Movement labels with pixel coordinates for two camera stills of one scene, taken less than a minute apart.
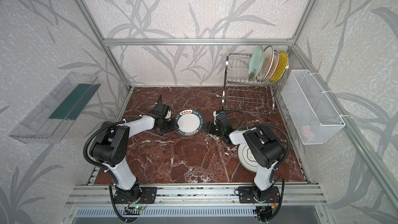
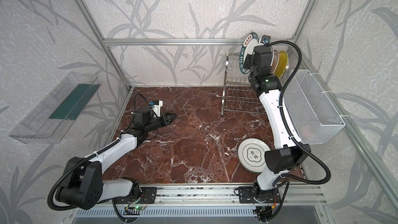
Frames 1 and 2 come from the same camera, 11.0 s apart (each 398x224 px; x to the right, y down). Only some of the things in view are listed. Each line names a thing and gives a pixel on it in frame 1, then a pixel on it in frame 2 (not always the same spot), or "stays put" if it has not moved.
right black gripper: (213, 127) -> (247, 64)
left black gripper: (166, 125) -> (160, 120)
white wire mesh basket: (312, 116) stays put
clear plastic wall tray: (53, 115) stays put
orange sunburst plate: (274, 63) stays put
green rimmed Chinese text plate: (190, 122) -> (252, 40)
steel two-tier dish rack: (242, 95) stays put
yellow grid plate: (281, 67) stays put
